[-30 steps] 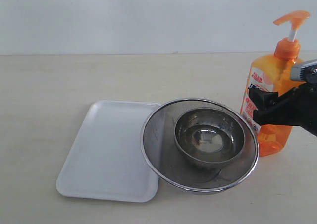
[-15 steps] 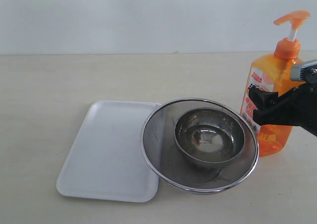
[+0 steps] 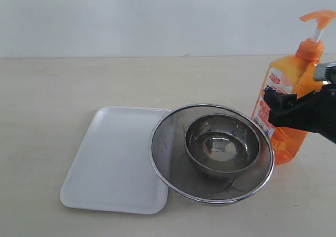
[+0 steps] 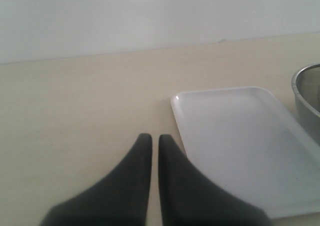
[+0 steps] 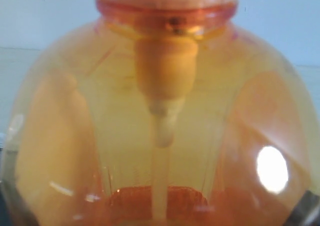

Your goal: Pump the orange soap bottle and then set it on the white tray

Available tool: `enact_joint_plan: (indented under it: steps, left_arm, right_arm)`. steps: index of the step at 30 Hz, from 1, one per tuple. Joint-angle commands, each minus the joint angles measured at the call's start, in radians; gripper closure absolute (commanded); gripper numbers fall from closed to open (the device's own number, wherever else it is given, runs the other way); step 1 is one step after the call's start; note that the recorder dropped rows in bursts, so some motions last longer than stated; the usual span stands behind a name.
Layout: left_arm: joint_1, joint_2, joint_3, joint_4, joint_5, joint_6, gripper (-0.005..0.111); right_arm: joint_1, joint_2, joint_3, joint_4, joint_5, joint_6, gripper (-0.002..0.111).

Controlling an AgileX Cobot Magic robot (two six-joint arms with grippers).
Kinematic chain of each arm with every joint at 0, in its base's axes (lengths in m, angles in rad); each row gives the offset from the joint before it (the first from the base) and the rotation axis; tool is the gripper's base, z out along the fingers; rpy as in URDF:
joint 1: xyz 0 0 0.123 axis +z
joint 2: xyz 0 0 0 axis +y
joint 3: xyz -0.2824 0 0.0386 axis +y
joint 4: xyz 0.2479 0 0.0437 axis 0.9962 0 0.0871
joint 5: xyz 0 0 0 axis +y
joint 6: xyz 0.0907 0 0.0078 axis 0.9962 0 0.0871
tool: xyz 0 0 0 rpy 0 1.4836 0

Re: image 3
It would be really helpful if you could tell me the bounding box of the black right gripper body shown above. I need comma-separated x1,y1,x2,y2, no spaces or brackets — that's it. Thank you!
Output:
295,84,335,143

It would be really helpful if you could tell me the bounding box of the orange pump soap bottle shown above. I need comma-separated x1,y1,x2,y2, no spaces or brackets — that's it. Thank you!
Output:
252,9,335,165

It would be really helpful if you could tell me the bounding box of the small steel bowl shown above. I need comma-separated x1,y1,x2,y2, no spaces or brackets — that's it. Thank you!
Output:
184,113,261,179

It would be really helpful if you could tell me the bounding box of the steel mesh colander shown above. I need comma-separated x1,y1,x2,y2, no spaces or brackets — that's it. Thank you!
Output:
149,104,275,206

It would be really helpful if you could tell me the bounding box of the white rectangular tray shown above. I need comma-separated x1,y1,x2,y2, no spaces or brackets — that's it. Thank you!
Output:
60,106,168,214

